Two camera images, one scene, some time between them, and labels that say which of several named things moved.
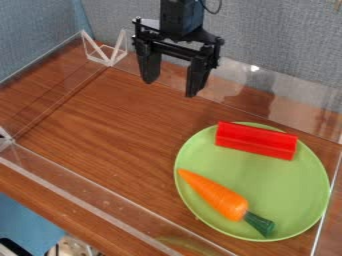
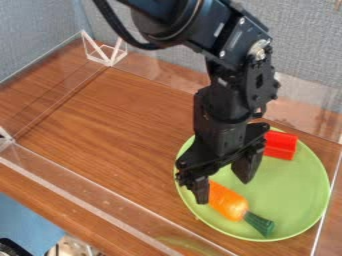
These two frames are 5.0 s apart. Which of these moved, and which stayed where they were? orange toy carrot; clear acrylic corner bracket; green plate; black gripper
Moved: black gripper
Stayed: orange toy carrot; green plate; clear acrylic corner bracket
